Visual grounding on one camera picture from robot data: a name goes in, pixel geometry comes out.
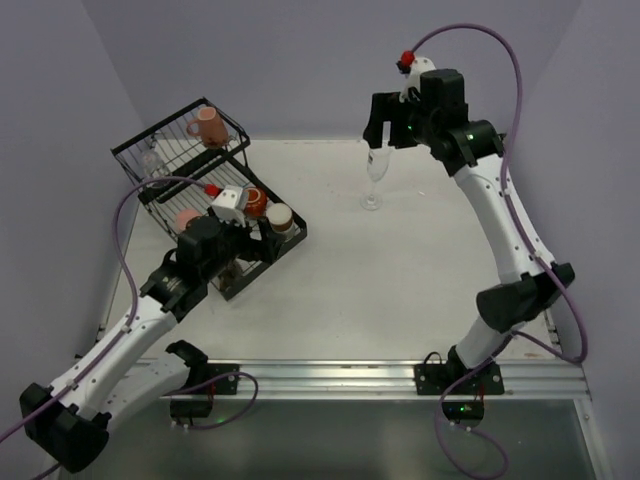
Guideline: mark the pink ceramic mug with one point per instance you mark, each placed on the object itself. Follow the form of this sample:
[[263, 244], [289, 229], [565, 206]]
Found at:
[[209, 127]]

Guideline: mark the white and brown tumbler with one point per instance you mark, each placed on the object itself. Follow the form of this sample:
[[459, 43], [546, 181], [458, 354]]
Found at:
[[280, 218]]

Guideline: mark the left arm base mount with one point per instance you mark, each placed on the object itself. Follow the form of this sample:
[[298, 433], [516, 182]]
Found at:
[[205, 381]]

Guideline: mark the orange ceramic cup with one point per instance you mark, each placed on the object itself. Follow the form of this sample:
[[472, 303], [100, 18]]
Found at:
[[256, 202]]

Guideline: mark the clear glass on upper rack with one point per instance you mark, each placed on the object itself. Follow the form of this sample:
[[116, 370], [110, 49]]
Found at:
[[155, 169]]

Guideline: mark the black wire dish rack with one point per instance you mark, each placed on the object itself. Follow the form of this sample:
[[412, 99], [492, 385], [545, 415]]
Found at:
[[186, 156]]

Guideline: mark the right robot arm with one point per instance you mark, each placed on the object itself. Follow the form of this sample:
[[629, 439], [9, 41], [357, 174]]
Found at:
[[431, 110]]

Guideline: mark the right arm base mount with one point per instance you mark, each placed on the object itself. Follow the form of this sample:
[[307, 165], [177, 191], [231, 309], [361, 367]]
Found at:
[[463, 394]]

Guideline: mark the pink plastic cup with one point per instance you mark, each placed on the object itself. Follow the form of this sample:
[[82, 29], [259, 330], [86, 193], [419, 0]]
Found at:
[[184, 218]]

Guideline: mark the clear champagne flute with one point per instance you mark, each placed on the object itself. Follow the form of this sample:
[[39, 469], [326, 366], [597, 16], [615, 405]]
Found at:
[[377, 165]]

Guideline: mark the aluminium mounting rail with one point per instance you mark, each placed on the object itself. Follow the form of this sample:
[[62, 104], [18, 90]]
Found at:
[[379, 380]]

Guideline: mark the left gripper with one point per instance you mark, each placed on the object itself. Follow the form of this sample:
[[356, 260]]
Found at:
[[255, 245]]

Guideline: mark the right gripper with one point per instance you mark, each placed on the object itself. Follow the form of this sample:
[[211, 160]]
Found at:
[[388, 107]]

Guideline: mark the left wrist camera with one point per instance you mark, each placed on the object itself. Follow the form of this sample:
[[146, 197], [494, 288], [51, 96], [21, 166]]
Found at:
[[229, 205]]

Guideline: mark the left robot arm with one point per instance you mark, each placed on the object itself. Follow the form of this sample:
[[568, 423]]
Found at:
[[72, 418]]

